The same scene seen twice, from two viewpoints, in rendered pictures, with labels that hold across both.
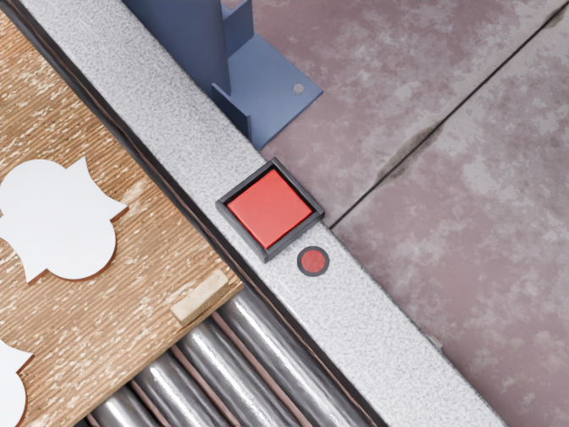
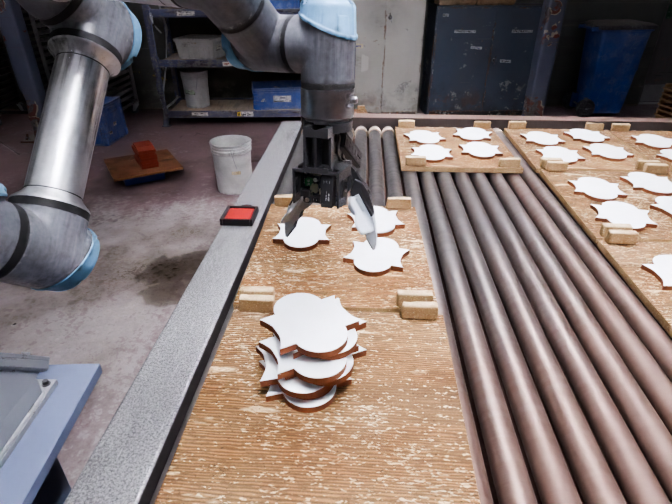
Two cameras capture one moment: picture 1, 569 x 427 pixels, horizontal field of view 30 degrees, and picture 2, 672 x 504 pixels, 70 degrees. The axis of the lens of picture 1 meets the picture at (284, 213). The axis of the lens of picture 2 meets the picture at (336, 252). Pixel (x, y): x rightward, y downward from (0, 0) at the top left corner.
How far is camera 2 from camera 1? 141 cm
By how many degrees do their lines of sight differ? 77
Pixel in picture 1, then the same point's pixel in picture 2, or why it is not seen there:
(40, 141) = (280, 254)
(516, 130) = not seen: hidden behind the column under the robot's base
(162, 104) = (226, 253)
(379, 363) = (261, 189)
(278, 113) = not seen: outside the picture
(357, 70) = not seen: outside the picture
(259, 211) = (243, 214)
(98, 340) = (325, 212)
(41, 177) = (294, 240)
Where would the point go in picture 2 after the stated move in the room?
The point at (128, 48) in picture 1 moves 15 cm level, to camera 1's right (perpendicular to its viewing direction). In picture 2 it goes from (210, 272) to (168, 247)
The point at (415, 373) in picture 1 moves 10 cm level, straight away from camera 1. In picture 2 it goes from (256, 185) to (220, 190)
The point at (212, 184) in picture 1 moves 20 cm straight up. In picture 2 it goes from (244, 230) to (235, 145)
